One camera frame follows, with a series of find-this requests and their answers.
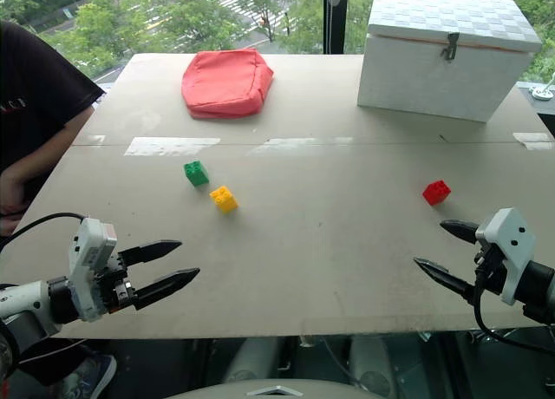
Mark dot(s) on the black window frame post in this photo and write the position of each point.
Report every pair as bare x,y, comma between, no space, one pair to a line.
334,21

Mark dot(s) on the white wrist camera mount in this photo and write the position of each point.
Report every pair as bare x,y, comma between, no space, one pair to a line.
511,243
89,260

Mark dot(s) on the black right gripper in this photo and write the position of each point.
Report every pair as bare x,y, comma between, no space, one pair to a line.
492,271

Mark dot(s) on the white lidded storage box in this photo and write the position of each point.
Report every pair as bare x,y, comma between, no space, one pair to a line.
442,69

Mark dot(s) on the yellow toy brick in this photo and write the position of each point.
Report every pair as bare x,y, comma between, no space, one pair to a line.
223,199

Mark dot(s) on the grey rounded robot leg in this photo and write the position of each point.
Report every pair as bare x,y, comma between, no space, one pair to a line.
370,364
253,357

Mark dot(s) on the person in black T-shirt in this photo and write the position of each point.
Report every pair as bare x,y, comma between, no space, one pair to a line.
34,95

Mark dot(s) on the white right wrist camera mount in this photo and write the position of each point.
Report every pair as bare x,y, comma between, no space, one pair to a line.
511,243

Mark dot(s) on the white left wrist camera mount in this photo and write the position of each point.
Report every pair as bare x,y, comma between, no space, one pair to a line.
89,260

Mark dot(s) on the green toy brick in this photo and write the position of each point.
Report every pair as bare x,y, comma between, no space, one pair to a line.
196,173

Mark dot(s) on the red fabric cushion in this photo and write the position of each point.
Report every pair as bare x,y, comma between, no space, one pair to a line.
225,82

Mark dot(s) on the blue grey sneaker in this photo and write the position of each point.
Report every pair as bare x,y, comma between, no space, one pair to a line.
89,373

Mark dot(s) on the red toy brick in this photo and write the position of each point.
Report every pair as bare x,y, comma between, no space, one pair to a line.
436,193

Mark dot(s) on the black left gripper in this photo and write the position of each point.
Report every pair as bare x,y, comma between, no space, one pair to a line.
110,286

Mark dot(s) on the clear tape strip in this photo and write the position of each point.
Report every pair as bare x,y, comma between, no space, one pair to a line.
534,139

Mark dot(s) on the grey robot torso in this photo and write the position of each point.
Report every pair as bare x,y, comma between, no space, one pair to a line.
264,390

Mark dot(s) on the white stand with round base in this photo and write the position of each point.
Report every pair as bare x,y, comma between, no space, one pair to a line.
543,94

